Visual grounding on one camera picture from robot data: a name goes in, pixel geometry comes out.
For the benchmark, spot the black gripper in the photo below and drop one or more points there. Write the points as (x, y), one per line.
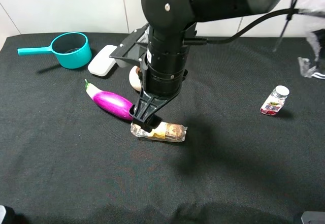
(157, 90)

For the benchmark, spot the snack bar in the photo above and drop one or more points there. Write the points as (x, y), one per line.
(168, 132)

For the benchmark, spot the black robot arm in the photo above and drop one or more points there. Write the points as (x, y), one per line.
(171, 33)

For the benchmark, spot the purple toy eggplant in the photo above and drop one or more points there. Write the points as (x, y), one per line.
(109, 101)

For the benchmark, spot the beige ceramic teapot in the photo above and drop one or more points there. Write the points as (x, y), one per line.
(134, 78)

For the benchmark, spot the white rectangular box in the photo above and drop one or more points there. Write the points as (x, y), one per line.
(102, 63)

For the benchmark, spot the black cloth table cover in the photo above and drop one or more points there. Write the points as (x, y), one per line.
(65, 160)

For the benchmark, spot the candy bottle with silver cap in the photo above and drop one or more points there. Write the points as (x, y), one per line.
(275, 101)

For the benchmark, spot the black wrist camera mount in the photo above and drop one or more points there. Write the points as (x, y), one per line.
(132, 48)

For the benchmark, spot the teal saucepan with handle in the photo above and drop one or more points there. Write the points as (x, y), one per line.
(72, 50)

